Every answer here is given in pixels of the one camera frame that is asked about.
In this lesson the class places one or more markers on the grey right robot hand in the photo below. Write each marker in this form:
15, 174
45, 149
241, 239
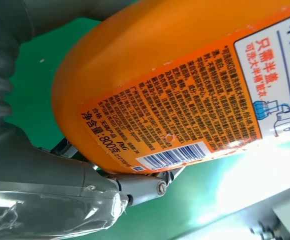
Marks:
40, 185

